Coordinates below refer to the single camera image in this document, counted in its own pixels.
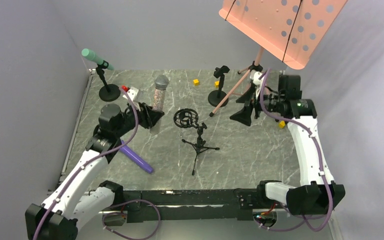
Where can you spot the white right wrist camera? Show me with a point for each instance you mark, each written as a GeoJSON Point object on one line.
{"type": "Point", "coordinates": [256, 77]}

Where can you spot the silver glitter microphone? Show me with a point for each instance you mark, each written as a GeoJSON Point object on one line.
{"type": "Point", "coordinates": [161, 83]}

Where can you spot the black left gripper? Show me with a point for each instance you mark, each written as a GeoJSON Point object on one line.
{"type": "Point", "coordinates": [144, 115]}

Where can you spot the black round-base clip stand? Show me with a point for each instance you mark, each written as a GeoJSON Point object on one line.
{"type": "Point", "coordinates": [109, 92]}

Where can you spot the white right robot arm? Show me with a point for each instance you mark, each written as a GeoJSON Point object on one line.
{"type": "Point", "coordinates": [318, 193]}

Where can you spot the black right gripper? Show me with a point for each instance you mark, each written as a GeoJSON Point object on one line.
{"type": "Point", "coordinates": [254, 100]}

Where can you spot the black round-base holder stand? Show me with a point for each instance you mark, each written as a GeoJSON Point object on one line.
{"type": "Point", "coordinates": [216, 96]}

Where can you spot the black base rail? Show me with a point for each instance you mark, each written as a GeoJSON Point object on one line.
{"type": "Point", "coordinates": [198, 204]}

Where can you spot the purple microphone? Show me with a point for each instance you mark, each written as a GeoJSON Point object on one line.
{"type": "Point", "coordinates": [135, 158]}

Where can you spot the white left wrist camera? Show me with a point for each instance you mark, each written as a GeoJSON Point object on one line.
{"type": "Point", "coordinates": [134, 93]}

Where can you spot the yellow cube right side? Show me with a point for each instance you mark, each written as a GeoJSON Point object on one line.
{"type": "Point", "coordinates": [281, 124]}

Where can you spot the pink music stand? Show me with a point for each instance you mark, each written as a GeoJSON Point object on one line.
{"type": "Point", "coordinates": [288, 29]}

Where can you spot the teal green microphone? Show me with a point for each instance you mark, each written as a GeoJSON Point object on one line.
{"type": "Point", "coordinates": [90, 55]}

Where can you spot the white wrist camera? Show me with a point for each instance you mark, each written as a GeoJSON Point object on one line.
{"type": "Point", "coordinates": [256, 77]}
{"type": "Point", "coordinates": [134, 93]}

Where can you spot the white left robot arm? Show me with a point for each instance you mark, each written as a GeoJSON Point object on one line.
{"type": "Point", "coordinates": [63, 214]}

